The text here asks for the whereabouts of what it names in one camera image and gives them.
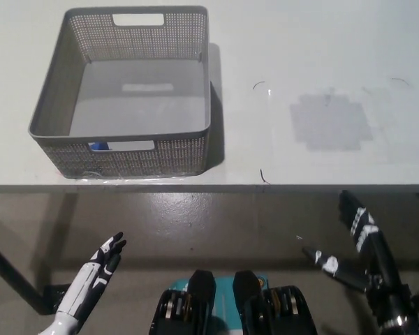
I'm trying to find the black teal robot body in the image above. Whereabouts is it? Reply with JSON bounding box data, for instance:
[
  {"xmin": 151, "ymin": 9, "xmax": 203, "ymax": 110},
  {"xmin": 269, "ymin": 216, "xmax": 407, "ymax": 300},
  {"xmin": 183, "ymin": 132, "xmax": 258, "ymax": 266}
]
[{"xmin": 148, "ymin": 269, "xmax": 317, "ymax": 335}]

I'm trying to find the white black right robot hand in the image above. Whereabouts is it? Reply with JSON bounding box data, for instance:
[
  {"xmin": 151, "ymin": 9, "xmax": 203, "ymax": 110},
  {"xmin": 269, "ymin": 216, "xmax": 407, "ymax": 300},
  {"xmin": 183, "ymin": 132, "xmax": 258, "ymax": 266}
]
[{"xmin": 301, "ymin": 190, "xmax": 412, "ymax": 302}]

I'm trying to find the grey perforated plastic basket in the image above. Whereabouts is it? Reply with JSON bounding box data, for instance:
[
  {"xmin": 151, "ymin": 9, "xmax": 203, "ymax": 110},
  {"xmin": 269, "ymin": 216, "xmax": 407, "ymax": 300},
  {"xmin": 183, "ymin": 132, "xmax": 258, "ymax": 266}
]
[{"xmin": 27, "ymin": 5, "xmax": 212, "ymax": 179}]

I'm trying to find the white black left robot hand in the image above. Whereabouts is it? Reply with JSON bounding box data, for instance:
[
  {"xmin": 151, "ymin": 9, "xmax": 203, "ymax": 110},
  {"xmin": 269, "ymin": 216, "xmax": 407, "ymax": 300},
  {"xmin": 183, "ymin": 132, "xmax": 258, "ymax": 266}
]
[{"xmin": 54, "ymin": 232, "xmax": 128, "ymax": 322}]

